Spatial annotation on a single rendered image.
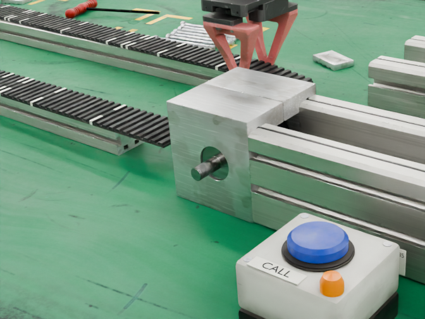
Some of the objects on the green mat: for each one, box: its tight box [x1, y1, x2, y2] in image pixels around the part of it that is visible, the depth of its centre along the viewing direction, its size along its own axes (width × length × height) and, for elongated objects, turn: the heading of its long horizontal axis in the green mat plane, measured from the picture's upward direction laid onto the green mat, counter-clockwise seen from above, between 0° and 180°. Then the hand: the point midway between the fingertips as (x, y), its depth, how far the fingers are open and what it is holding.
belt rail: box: [0, 19, 225, 87], centre depth 123 cm, size 96×4×3 cm, turn 58°
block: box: [166, 67, 316, 223], centre depth 69 cm, size 9×12×10 cm
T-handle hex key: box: [65, 0, 159, 19], centre depth 128 cm, size 16×8×2 cm, turn 73°
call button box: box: [236, 213, 400, 319], centre depth 53 cm, size 8×10×6 cm
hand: (253, 68), depth 91 cm, fingers closed on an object, 5 cm apart
